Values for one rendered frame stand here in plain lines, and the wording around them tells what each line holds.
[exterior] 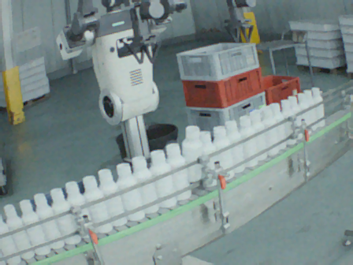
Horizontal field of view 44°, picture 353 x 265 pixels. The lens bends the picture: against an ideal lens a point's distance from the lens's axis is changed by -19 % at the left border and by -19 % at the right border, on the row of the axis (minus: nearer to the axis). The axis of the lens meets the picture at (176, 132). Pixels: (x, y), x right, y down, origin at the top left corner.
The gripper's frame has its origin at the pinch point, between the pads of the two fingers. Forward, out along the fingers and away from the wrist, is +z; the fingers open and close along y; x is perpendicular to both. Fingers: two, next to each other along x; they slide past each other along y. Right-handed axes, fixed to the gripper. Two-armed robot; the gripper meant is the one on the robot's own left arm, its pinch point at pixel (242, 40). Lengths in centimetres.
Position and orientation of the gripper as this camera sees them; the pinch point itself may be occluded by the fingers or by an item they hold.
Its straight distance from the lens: 192.6
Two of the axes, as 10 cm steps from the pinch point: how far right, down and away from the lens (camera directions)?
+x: -7.7, 2.8, -5.7
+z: 1.6, 9.5, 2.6
